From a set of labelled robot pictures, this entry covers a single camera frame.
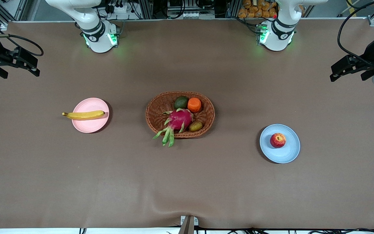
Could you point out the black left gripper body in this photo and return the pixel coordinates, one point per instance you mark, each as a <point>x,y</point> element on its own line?
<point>369,55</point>

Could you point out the yellow banana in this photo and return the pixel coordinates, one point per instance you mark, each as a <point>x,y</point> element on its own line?
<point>84,115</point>

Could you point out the red apple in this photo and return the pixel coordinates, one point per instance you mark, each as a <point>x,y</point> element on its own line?
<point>278,140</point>

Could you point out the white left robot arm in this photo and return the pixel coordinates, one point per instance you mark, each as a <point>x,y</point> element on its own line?
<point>276,35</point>

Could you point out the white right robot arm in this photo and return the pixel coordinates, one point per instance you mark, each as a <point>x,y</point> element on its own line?
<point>97,42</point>

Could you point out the white corner clamp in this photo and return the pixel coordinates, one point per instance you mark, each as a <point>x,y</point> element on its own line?
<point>373,21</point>
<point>4,26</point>

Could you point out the pink round plate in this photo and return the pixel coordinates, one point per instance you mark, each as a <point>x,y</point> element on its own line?
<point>89,127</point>

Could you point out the blue round plate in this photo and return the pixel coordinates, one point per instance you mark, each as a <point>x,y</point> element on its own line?
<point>284,156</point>

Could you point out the pile of orange toy fruit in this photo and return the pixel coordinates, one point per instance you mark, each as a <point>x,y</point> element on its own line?
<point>258,8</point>

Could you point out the white power strip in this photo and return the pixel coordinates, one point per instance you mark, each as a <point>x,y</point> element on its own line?
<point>122,9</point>

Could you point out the brown wicker basket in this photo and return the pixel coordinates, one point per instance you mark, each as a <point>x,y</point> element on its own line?
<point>153,117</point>

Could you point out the green avocado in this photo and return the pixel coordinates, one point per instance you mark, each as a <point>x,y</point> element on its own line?
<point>181,102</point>

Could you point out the pink dragon fruit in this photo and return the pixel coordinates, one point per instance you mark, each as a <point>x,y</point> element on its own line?
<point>179,119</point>

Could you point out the brown kiwi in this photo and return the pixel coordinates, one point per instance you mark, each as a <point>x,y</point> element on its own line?
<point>195,126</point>

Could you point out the white terminal block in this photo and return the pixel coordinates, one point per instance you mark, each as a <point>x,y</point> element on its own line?
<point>190,14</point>

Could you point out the brown tablecloth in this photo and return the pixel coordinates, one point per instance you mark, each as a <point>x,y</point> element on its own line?
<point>187,182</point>

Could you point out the aluminium frame post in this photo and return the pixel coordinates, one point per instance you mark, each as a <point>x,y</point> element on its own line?
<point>232,8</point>
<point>145,8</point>

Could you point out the grey metal bracket post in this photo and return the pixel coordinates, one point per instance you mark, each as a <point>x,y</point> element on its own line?
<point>187,227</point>

